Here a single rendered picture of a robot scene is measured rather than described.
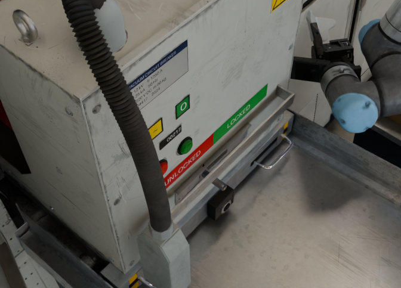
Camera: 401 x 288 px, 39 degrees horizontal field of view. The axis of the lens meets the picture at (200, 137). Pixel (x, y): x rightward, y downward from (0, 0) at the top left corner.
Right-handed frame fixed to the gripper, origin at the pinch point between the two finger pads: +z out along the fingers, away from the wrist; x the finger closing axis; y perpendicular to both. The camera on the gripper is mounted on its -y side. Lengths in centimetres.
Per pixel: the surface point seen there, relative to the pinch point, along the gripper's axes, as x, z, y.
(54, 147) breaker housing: 15, -54, -49
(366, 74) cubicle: -65, 89, 45
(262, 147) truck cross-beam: -10.9, -25.6, -15.2
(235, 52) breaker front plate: 20, -41, -20
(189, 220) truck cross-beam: -14, -42, -32
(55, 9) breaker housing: 34, -49, -44
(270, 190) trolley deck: -19.1, -30.3, -14.6
